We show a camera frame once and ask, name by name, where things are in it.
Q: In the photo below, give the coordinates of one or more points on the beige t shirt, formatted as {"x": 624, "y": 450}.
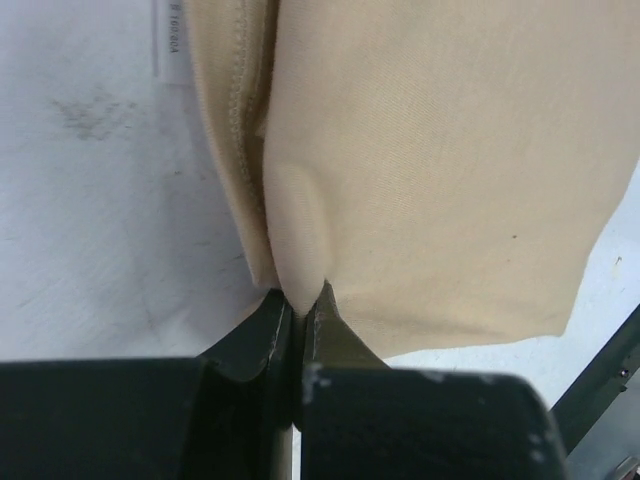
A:
{"x": 445, "y": 166}

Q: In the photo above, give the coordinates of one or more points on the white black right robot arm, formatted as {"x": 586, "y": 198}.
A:
{"x": 598, "y": 415}

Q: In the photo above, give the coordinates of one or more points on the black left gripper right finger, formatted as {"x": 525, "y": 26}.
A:
{"x": 361, "y": 419}

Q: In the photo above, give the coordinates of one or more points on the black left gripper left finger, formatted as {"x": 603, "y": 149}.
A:
{"x": 223, "y": 414}

